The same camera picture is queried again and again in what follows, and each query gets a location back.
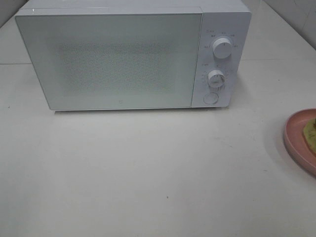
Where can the pink round plate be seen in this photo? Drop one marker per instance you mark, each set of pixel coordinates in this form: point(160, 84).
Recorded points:
point(295, 141)

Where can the toast sandwich with lettuce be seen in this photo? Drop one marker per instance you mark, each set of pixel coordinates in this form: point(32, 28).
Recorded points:
point(309, 132)

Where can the white lower timer knob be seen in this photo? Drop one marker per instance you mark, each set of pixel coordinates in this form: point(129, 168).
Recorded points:
point(215, 78)

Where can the white microwave oven body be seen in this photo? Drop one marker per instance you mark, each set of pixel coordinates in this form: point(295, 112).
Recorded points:
point(230, 18)

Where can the white microwave door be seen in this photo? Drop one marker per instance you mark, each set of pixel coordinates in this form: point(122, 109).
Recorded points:
point(104, 62)

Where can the white upper power knob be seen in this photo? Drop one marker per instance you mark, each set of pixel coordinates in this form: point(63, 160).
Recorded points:
point(222, 47)

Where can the white round door button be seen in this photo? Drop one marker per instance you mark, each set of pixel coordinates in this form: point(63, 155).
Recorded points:
point(211, 98)

